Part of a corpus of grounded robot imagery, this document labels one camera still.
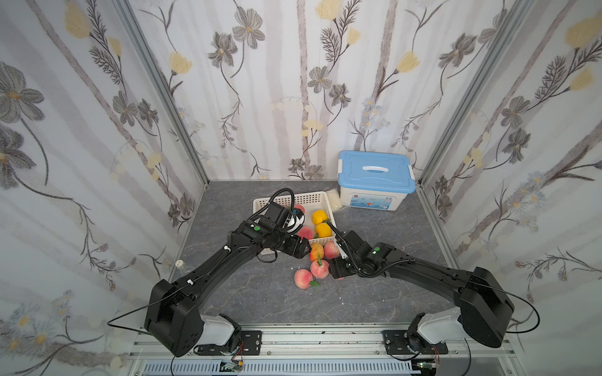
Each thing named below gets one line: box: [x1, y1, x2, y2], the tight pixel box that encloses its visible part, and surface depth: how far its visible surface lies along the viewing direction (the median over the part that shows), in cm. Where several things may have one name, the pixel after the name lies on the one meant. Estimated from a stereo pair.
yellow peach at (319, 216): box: [311, 209, 329, 226], surface depth 103 cm
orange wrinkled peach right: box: [309, 242, 325, 261], surface depth 91 cm
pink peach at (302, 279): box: [293, 268, 314, 290], surface depth 85 cm
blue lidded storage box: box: [337, 150, 417, 211], surface depth 103 cm
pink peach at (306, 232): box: [297, 225, 315, 240], surface depth 95 cm
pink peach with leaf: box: [310, 253, 331, 279], surface depth 86 cm
